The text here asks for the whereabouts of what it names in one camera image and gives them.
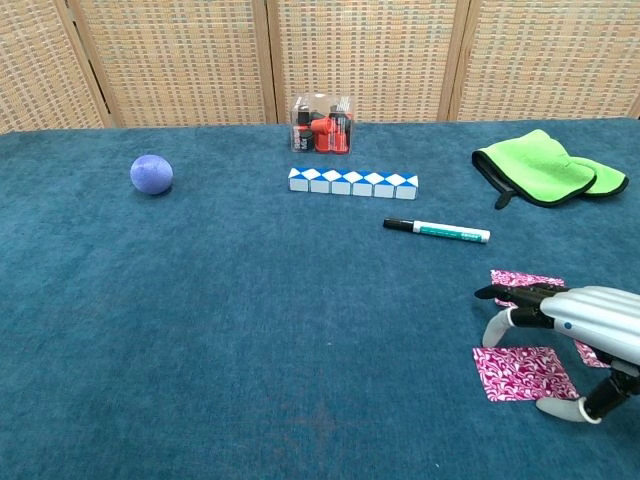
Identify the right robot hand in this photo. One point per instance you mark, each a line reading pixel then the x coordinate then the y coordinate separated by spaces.
pixel 600 315

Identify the pink patterned card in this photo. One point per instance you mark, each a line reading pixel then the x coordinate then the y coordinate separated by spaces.
pixel 590 356
pixel 520 372
pixel 525 278

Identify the green microfiber cloth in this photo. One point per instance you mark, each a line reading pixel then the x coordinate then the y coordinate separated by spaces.
pixel 540 167

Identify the white marker with black cap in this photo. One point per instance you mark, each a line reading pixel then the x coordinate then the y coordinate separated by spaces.
pixel 440 231

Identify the blue white snake puzzle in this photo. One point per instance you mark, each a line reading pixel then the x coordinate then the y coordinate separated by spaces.
pixel 352 185

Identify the clear box of red-black parts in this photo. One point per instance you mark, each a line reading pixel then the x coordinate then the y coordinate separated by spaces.
pixel 322 127

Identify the woven wooden folding screen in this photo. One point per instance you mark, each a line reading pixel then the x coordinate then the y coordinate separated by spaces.
pixel 360 55

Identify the purple ball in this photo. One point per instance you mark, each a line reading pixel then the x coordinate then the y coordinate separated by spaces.
pixel 151 174

